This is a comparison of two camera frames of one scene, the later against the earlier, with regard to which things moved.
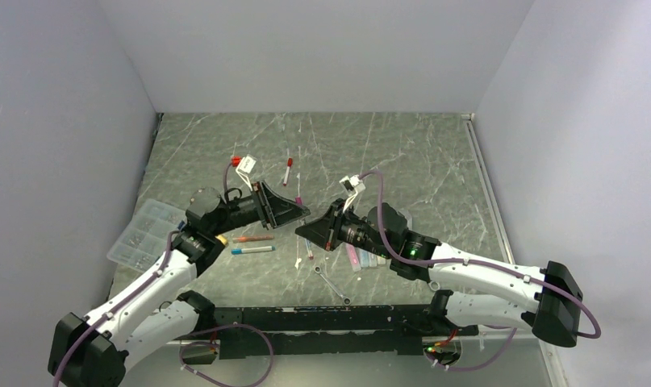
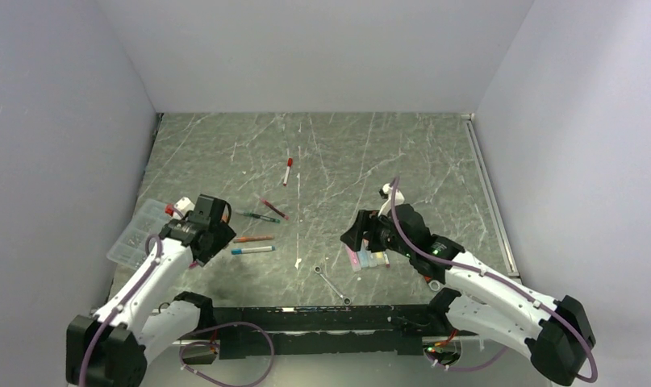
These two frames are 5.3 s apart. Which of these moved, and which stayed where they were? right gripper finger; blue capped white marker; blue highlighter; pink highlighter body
Moved: right gripper finger
Stayed: blue capped white marker; blue highlighter; pink highlighter body
